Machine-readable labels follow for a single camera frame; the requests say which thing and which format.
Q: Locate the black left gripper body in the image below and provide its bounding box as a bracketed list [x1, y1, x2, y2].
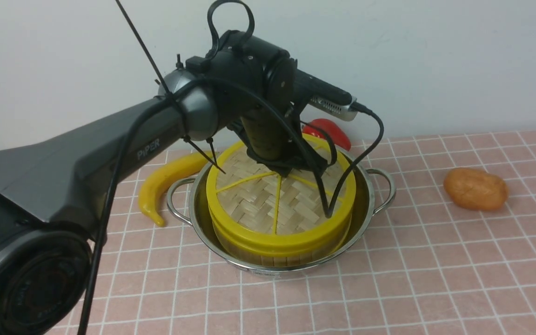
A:
[238, 109, 337, 177]

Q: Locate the woven bamboo steamer lid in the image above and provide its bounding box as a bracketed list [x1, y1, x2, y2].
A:
[206, 134, 357, 256]

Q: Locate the bamboo steamer basket yellow rim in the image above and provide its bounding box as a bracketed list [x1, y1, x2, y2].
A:
[211, 210, 353, 267]

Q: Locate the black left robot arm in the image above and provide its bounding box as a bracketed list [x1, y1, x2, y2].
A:
[0, 31, 354, 335]

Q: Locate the stainless steel pot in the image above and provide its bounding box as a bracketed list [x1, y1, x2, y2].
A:
[166, 164, 396, 276]

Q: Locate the red bell pepper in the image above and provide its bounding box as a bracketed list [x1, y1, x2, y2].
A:
[302, 118, 352, 151]

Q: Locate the yellow chili pepper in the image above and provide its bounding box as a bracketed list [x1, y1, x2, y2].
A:
[138, 150, 215, 227]

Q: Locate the orange-brown potato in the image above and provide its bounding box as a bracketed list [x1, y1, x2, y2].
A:
[443, 167, 509, 212]

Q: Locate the pink checked tablecloth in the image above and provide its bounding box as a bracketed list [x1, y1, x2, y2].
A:
[87, 131, 536, 335]

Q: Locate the black cable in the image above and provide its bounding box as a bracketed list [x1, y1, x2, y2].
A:
[76, 0, 386, 335]

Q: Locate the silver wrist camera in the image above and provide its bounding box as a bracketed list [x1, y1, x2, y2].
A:
[294, 70, 359, 122]

